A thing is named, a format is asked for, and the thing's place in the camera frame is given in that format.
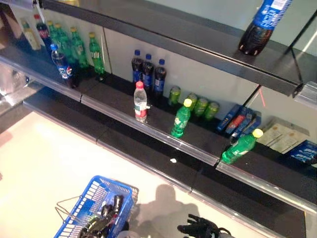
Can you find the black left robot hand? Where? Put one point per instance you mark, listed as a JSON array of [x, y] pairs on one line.
[[94, 230]]

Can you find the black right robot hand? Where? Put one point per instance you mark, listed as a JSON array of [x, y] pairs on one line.
[[200, 228]]

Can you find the Coca-Cola bottle red cap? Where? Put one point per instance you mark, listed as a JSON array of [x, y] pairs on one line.
[[43, 32], [107, 214]]

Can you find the blue plastic shopping basket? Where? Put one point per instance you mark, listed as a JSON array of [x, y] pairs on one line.
[[84, 205]]

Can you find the white paper scrap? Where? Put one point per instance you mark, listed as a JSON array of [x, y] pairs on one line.
[[173, 160]]

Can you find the blue carton box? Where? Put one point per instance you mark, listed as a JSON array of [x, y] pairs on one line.
[[226, 119], [252, 121]]

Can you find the blue carton red print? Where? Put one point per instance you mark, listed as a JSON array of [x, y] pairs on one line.
[[237, 121]]

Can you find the beige cardboard box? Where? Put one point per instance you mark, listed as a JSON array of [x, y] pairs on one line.
[[282, 136]]

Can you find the blue printed pack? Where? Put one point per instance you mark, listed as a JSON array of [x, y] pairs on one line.
[[304, 152]]

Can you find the clear water bottle red cap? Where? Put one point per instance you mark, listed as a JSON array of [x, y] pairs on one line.
[[140, 104]]

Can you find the Pepsi bottle patterned blue label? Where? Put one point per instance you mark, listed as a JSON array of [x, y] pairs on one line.
[[65, 70]]

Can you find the small yellow tea bottle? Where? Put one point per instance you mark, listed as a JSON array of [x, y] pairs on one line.
[[33, 39]]

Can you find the large Pepsi bottle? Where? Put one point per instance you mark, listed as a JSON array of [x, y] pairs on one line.
[[265, 24]]

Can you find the black shelf board clear rail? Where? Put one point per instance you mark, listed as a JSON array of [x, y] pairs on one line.
[[148, 153], [247, 203], [62, 116], [158, 119], [272, 173], [310, 72], [32, 62]]

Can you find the black shelf board without rail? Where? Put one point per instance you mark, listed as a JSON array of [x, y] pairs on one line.
[[173, 29]]

